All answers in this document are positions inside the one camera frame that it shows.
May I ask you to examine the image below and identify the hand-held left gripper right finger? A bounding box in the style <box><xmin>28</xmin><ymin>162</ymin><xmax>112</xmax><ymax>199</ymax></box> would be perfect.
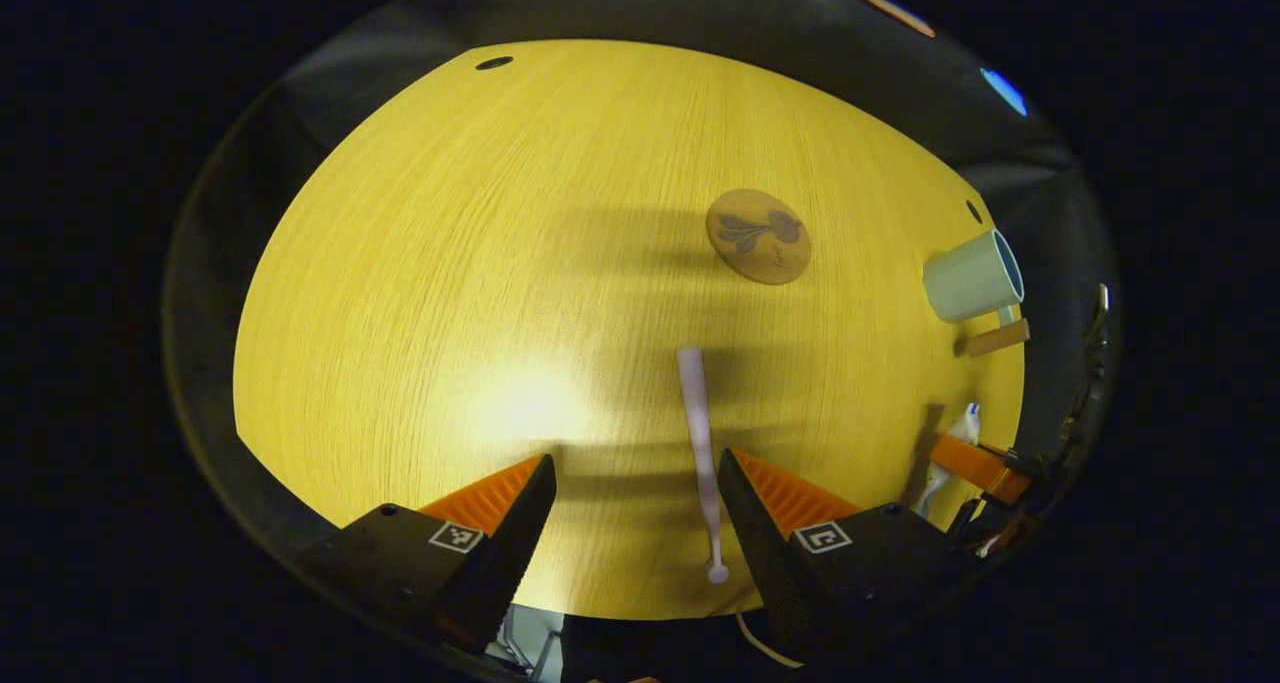
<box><xmin>717</xmin><ymin>449</ymin><xmax>976</xmax><ymax>664</ymax></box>

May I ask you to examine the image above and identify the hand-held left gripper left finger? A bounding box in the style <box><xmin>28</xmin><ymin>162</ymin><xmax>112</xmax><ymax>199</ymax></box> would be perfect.
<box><xmin>300</xmin><ymin>453</ymin><xmax>558</xmax><ymax>656</ymax></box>

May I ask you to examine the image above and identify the white toothpaste tube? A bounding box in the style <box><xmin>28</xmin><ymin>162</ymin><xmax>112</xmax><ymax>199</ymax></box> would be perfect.
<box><xmin>914</xmin><ymin>402</ymin><xmax>982</xmax><ymax>520</ymax></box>

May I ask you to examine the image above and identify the pale pink toothbrush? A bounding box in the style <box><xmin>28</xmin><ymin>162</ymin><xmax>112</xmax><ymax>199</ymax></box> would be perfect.
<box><xmin>676</xmin><ymin>347</ymin><xmax>730</xmax><ymax>585</ymax></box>

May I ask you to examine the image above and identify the pale green cup wooden handle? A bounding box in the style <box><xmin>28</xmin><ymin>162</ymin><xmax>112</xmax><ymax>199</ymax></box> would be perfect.
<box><xmin>922</xmin><ymin>228</ymin><xmax>1031</xmax><ymax>358</ymax></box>

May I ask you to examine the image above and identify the round brown leaf-print coaster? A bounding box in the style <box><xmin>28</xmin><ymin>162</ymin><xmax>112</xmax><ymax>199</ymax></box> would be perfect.
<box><xmin>705</xmin><ymin>189</ymin><xmax>812</xmax><ymax>286</ymax></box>

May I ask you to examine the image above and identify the black backdrop cloth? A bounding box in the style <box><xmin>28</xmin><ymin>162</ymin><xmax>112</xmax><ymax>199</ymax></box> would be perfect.
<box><xmin>165</xmin><ymin>0</ymin><xmax>1121</xmax><ymax>604</ymax></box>

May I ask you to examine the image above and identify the white cable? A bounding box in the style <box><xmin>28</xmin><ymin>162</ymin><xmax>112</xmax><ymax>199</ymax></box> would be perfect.
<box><xmin>736</xmin><ymin>613</ymin><xmax>804</xmax><ymax>670</ymax></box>

